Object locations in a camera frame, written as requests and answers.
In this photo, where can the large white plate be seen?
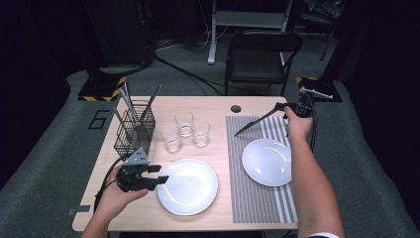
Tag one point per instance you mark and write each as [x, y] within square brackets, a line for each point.
[188, 188]

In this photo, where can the thin silver utensil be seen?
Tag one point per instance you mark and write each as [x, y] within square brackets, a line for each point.
[127, 92]

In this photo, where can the black folding chair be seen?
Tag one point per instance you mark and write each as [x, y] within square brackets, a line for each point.
[254, 62]

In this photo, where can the striped grey placemat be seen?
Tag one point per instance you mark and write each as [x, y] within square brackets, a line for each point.
[251, 198]

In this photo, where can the clear drinking glass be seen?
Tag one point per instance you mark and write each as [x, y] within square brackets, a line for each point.
[184, 124]
[171, 140]
[201, 134]

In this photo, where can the person's left hand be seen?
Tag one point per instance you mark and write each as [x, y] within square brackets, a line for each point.
[112, 201]

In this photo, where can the small white plate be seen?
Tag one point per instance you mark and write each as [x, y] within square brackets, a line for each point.
[264, 162]

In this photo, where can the white shirt sleeve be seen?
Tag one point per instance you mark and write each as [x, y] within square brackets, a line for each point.
[323, 236]

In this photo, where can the white desk frame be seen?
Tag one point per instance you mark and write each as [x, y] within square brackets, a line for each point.
[246, 19]

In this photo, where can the person's right hand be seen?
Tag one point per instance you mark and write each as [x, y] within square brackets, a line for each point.
[297, 127]

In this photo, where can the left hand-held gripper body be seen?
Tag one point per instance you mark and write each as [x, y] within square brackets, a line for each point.
[132, 178]

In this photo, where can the dark curtain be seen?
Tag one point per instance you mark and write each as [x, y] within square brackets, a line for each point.
[379, 82]
[29, 66]

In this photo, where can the black cabinet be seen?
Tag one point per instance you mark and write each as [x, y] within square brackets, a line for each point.
[122, 33]

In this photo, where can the dark grey utensil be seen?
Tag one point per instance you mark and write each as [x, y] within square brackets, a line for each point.
[152, 100]

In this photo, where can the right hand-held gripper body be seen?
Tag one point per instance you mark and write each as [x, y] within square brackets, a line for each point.
[303, 107]

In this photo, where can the black striped stand base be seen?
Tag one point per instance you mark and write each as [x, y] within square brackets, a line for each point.
[322, 84]
[99, 87]

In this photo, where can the grey tape piece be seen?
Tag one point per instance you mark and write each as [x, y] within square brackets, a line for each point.
[79, 209]

